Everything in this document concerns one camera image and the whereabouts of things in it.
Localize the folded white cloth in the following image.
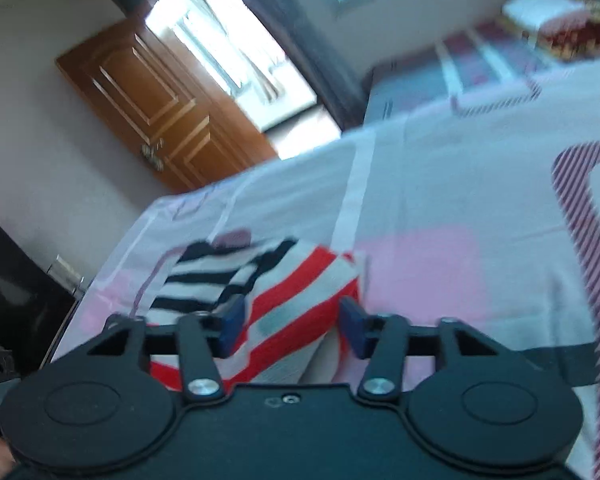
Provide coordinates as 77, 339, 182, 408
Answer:
502, 0, 591, 36

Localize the black device at left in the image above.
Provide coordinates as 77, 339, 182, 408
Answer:
0, 226, 76, 434

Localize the metal door handle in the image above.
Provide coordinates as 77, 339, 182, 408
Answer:
140, 139, 164, 172

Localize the brown wooden door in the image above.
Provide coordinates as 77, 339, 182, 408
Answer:
56, 18, 277, 193

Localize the red black white striped sweater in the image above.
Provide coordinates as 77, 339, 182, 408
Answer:
145, 238, 367, 388

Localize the white patterned bed sheet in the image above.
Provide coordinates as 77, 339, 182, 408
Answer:
58, 60, 600, 479

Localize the grey curtain left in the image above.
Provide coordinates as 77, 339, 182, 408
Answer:
242, 0, 366, 130

